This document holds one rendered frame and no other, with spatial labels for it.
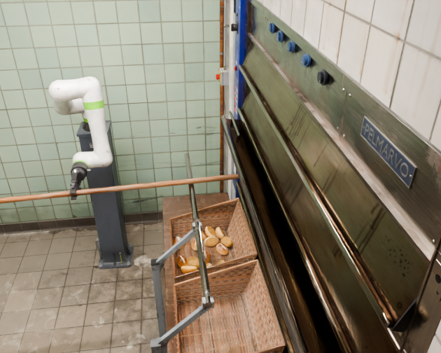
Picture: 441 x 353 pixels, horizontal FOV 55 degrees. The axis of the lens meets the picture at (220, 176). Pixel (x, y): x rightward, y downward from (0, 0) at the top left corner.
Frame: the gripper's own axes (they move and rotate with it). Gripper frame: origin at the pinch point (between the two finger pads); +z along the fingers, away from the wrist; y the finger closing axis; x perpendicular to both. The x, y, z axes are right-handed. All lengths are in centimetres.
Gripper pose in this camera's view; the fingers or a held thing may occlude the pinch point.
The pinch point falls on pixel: (73, 192)
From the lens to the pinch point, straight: 241.9
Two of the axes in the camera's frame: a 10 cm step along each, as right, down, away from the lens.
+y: 0.0, 8.5, 5.3
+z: 1.5, 5.3, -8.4
